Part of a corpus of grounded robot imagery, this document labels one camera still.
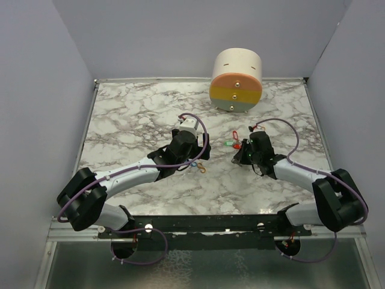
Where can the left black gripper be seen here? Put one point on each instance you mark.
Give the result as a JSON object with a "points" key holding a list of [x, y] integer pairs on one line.
{"points": [[198, 150]]}

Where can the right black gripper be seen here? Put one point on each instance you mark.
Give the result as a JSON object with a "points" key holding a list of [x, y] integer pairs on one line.
{"points": [[240, 156]]}

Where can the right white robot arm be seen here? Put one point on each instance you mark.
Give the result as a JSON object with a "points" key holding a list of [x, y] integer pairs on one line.
{"points": [[338, 203]]}

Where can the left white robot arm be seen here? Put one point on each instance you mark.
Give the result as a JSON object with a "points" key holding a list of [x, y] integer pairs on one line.
{"points": [[82, 200]]}

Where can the red key tag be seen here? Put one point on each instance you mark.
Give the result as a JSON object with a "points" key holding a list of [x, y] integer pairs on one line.
{"points": [[235, 135]]}

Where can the round three-drawer mini cabinet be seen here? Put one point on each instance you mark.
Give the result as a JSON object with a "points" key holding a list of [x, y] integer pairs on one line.
{"points": [[236, 84]]}

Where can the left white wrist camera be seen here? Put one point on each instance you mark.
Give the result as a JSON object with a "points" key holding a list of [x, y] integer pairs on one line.
{"points": [[189, 124]]}

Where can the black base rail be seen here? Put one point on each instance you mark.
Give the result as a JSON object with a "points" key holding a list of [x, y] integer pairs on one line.
{"points": [[208, 232]]}

